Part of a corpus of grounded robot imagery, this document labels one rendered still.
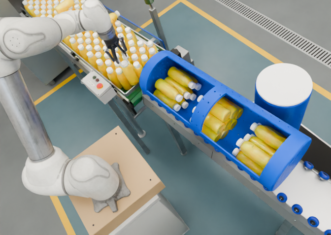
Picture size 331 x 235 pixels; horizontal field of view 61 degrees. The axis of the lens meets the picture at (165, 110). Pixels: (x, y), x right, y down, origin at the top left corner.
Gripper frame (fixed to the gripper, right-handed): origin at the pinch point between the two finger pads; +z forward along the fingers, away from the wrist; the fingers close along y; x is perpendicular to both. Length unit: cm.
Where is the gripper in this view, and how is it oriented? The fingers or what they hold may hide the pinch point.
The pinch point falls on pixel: (122, 60)
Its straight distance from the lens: 170.6
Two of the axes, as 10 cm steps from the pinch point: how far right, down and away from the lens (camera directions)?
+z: 2.4, 5.0, 8.3
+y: 7.0, -6.8, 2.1
